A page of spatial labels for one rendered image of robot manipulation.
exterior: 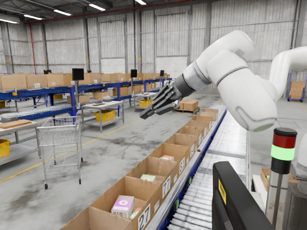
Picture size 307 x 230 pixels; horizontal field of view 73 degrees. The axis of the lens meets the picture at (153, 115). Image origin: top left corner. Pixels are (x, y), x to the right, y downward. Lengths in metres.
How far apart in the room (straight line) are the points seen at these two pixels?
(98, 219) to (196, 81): 0.98
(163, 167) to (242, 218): 1.48
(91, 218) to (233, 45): 1.16
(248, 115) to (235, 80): 0.10
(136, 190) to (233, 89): 1.19
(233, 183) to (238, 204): 0.07
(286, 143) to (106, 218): 1.00
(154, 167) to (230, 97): 1.43
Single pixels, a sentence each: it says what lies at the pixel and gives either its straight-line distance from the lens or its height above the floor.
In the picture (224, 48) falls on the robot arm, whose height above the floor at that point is 1.87.
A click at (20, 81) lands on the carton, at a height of 1.57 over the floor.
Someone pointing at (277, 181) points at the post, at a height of 1.53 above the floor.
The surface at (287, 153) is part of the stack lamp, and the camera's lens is 0.61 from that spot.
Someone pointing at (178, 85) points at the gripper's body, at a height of 1.76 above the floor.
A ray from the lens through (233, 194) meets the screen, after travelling 0.51.
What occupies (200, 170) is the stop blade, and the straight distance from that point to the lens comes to 2.35.
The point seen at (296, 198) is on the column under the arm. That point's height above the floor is 1.06.
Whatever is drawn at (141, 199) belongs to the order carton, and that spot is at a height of 0.89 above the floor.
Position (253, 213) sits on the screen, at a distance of 0.46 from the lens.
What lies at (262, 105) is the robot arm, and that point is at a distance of 0.58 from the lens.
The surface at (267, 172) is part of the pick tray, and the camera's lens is 2.45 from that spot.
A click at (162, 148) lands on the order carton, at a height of 1.00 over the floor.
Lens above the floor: 1.81
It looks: 12 degrees down
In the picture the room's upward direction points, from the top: straight up
